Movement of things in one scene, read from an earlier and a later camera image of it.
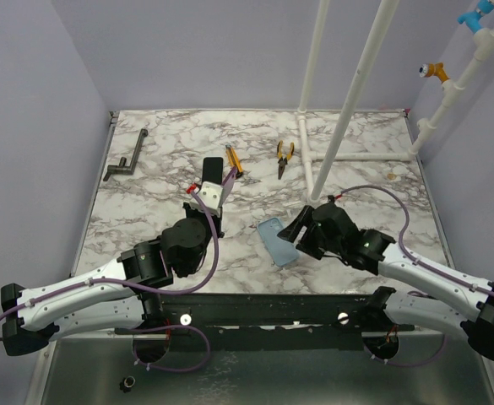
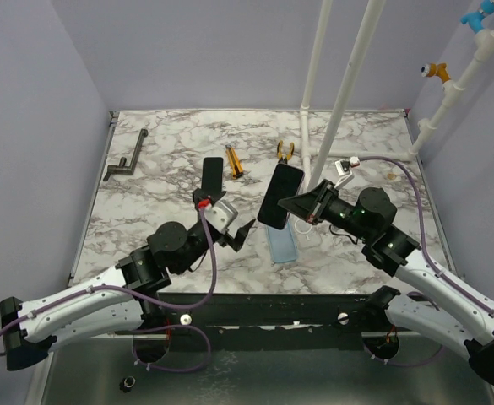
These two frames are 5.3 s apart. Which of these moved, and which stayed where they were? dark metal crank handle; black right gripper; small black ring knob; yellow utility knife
Moved: black right gripper
Stayed: small black ring knob; dark metal crank handle; yellow utility knife
